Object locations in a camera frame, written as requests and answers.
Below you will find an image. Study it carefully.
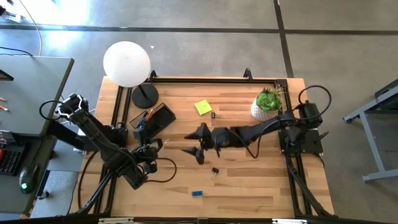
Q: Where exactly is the dark cable on table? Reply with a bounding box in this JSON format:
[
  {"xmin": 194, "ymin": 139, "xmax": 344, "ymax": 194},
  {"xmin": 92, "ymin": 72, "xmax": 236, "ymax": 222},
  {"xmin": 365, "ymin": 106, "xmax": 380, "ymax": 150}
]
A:
[{"xmin": 76, "ymin": 151, "xmax": 100, "ymax": 210}]

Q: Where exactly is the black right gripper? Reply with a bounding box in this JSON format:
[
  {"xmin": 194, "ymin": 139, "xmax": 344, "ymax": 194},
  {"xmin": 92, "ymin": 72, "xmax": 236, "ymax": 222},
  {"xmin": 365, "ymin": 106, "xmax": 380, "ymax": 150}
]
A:
[{"xmin": 182, "ymin": 123, "xmax": 233, "ymax": 166}]

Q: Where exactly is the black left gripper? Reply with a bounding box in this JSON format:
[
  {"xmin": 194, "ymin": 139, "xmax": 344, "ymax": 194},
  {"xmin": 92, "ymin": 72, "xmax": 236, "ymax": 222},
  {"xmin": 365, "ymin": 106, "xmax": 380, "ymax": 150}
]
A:
[{"xmin": 133, "ymin": 127, "xmax": 164, "ymax": 167}]

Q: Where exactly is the silver frame bracket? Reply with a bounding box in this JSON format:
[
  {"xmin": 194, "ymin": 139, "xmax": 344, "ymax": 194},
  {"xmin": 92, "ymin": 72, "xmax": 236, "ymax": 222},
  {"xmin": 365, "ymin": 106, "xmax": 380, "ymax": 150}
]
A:
[
  {"xmin": 98, "ymin": 217, "xmax": 135, "ymax": 224},
  {"xmin": 271, "ymin": 218, "xmax": 308, "ymax": 224}
]

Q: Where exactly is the grey side table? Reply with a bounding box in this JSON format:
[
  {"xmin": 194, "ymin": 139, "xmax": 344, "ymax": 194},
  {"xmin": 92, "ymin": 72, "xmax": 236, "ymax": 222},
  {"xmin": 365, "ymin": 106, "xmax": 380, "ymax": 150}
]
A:
[{"xmin": 0, "ymin": 55, "xmax": 75, "ymax": 138}]

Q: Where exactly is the black keyboard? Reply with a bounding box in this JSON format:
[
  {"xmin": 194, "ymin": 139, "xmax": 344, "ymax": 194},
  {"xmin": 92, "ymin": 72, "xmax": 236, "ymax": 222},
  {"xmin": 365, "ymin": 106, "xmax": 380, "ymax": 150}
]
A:
[{"xmin": 0, "ymin": 143, "xmax": 26, "ymax": 177}]

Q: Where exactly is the black mesh desk organizer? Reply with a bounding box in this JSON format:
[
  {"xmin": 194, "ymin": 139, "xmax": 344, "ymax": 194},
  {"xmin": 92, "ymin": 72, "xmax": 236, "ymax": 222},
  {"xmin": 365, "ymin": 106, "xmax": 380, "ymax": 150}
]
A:
[{"xmin": 128, "ymin": 102, "xmax": 177, "ymax": 141}]

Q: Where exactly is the black computer mouse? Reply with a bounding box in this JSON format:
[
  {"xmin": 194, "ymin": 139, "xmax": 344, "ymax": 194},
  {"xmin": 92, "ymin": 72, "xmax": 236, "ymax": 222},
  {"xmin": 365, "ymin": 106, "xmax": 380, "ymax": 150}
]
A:
[{"xmin": 18, "ymin": 164, "xmax": 40, "ymax": 195}]

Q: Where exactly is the green sticky note pad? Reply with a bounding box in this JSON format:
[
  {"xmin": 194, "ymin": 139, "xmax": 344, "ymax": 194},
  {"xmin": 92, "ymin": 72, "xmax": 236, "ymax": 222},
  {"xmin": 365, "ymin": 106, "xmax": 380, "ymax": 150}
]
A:
[{"xmin": 194, "ymin": 99, "xmax": 213, "ymax": 116}]

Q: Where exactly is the dark lower desk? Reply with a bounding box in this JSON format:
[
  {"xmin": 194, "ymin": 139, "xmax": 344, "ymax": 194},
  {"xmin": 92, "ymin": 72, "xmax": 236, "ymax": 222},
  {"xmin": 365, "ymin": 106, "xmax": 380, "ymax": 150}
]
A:
[{"xmin": 0, "ymin": 134, "xmax": 58, "ymax": 215}]

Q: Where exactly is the grey metal table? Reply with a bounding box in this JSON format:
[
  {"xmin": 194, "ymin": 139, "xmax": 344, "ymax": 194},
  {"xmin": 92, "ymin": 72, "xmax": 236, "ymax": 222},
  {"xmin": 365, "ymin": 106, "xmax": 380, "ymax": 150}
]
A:
[{"xmin": 343, "ymin": 78, "xmax": 398, "ymax": 183}]

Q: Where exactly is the dark flat device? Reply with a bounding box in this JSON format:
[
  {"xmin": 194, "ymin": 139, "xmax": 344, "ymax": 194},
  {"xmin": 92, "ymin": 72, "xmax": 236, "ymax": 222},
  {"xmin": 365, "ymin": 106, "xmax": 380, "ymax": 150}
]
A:
[{"xmin": 0, "ymin": 69, "xmax": 15, "ymax": 82}]

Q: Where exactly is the white globe table lamp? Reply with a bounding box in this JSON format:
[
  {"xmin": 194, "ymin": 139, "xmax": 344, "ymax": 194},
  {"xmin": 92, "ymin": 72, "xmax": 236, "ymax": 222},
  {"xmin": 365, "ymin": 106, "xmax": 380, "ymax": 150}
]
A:
[{"xmin": 103, "ymin": 40, "xmax": 160, "ymax": 110}]

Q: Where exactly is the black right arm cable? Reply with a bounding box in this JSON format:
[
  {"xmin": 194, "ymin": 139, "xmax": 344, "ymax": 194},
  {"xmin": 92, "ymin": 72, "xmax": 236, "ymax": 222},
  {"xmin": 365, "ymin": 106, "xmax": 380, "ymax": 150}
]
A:
[{"xmin": 214, "ymin": 85, "xmax": 332, "ymax": 159}]

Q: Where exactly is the yellow cable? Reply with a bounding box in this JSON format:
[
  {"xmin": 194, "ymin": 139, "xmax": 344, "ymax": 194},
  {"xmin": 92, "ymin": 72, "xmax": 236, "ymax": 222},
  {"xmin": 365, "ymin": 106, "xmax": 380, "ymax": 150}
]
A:
[{"xmin": 18, "ymin": 0, "xmax": 44, "ymax": 57}]

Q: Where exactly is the succulent in white geometric pot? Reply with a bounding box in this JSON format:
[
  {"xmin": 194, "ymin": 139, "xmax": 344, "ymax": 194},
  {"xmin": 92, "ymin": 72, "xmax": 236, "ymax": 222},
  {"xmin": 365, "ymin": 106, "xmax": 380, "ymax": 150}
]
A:
[{"xmin": 250, "ymin": 86, "xmax": 285, "ymax": 122}]

